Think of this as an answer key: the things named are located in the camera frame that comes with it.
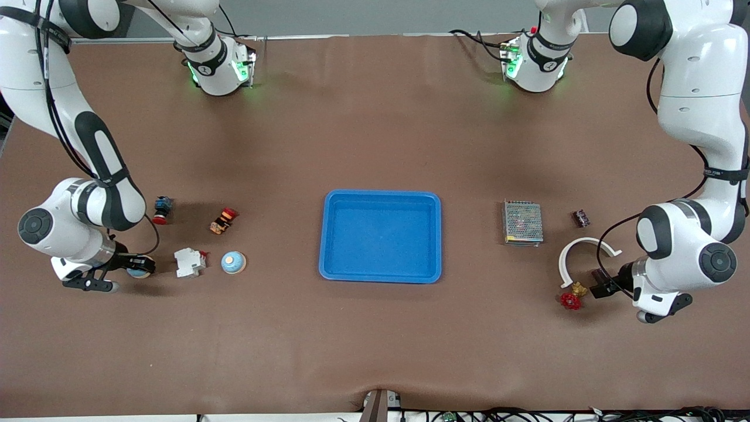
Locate blue plastic tray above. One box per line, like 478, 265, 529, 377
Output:
318, 189, 442, 285

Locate white circuit breaker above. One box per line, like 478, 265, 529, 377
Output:
173, 247, 209, 279

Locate white curved plastic arc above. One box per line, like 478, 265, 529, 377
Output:
558, 237, 623, 289

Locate red mushroom button blue base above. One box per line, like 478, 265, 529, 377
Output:
152, 196, 175, 226

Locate orange red push button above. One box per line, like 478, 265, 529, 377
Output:
209, 206, 240, 236

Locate metal mesh power supply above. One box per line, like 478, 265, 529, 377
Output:
502, 200, 544, 247

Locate metal table clamp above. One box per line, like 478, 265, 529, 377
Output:
359, 389, 405, 422

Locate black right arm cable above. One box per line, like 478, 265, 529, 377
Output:
32, 0, 161, 258

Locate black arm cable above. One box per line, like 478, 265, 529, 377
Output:
596, 56, 710, 300
32, 0, 161, 258

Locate brass valve red handle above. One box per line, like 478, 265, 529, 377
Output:
560, 281, 589, 311

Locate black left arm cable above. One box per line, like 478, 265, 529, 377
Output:
596, 56, 710, 300

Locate black cable bundle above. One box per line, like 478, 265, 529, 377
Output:
404, 406, 750, 422

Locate black left base cable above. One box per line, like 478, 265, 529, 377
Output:
449, 28, 516, 62

